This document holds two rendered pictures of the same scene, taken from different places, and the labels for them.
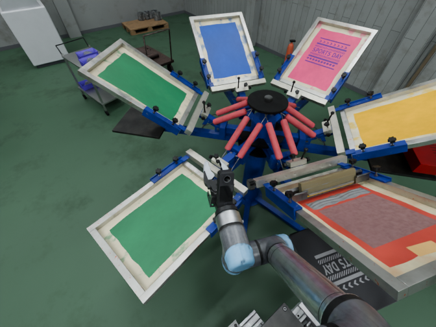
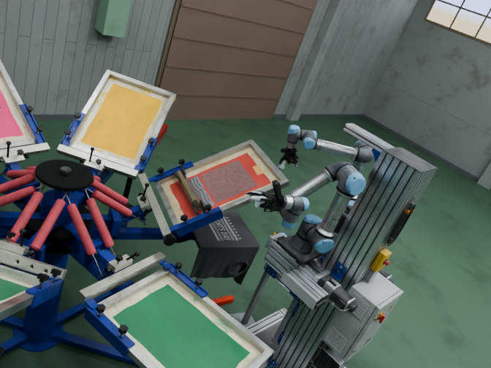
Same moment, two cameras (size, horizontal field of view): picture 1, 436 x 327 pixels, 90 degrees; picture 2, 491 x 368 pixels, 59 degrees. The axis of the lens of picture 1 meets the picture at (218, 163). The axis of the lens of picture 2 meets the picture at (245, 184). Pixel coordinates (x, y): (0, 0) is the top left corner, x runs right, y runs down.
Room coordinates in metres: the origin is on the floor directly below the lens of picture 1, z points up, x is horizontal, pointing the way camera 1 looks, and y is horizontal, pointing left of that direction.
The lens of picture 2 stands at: (1.10, 1.89, 2.68)
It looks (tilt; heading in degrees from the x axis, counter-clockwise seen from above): 26 degrees down; 254
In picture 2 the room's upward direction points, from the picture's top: 21 degrees clockwise
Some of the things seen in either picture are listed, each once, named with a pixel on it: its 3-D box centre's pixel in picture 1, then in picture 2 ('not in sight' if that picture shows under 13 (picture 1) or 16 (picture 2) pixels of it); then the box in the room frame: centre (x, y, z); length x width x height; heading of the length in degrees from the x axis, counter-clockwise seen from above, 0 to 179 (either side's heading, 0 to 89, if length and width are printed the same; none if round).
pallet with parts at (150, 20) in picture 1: (144, 21); not in sight; (7.32, 2.18, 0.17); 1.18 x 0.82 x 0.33; 127
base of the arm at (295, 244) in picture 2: not in sight; (302, 240); (-0.01, -0.24, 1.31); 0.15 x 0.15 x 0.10
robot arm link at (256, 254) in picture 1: (239, 256); (289, 216); (0.22, -0.07, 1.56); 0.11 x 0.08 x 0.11; 103
